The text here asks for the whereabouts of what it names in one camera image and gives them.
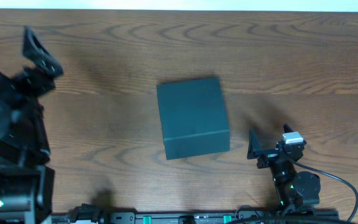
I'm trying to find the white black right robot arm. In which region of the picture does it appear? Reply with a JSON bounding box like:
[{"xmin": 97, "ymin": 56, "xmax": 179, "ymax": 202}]
[{"xmin": 247, "ymin": 124, "xmax": 321, "ymax": 211}]

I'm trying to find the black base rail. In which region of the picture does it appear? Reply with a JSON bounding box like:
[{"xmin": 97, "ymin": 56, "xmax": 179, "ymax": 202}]
[{"xmin": 51, "ymin": 203, "xmax": 340, "ymax": 224}]

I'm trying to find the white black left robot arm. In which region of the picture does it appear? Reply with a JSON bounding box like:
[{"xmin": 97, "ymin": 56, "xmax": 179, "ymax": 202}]
[{"xmin": 0, "ymin": 27, "xmax": 63, "ymax": 223}]

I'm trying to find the black gift box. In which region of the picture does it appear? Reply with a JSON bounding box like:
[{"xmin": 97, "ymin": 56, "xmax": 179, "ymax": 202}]
[{"xmin": 157, "ymin": 77, "xmax": 231, "ymax": 160}]

